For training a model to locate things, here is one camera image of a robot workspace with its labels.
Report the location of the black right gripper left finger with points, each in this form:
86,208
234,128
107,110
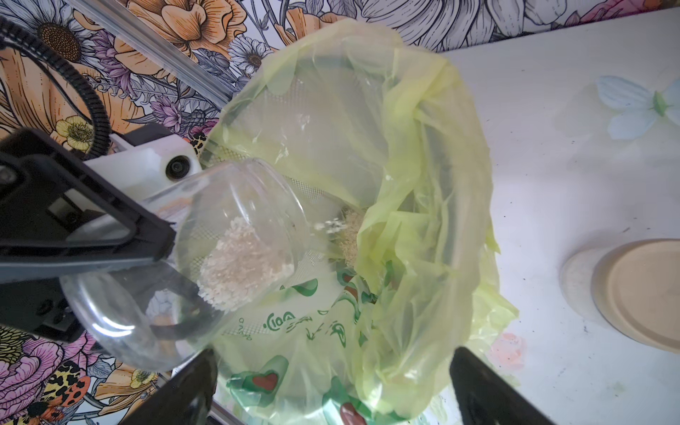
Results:
186,399

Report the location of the glass jar beige lid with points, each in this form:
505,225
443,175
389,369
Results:
240,231
632,289

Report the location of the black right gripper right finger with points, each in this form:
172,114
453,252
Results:
484,398

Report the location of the green plastic bin liner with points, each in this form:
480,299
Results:
381,141

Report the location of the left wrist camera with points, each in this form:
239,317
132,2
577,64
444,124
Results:
145,161

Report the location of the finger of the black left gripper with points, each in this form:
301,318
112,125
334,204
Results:
59,217
37,311

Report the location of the aluminium frame post left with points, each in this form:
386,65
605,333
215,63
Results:
117,19

